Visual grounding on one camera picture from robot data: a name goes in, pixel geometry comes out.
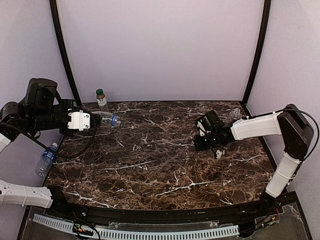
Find white bottle cap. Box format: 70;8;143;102
215;149;224;159

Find clear bottle without label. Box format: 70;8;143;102
228;108;243;121

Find Starbucks bottle green cap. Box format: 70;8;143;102
96;88;109;112

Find Pepsi bottle blue cap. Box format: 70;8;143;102
93;111;122;128

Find small blue label water bottle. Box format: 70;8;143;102
35;142;58;179

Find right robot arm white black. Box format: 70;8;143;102
194;104;320;199

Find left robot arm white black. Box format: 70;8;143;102
0;78;75;209

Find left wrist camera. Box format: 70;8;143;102
67;110;101;131

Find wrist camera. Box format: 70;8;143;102
195;110;224;136
67;110;101;131

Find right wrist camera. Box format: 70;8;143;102
195;110;224;136

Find black front rail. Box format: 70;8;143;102
45;201;276;225

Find left black frame post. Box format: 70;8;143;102
49;0;82;107

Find black frame post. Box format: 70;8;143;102
49;0;82;107
241;0;272;106

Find white slotted cable duct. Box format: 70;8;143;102
32;214;239;240

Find right black frame post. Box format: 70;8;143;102
241;0;272;106

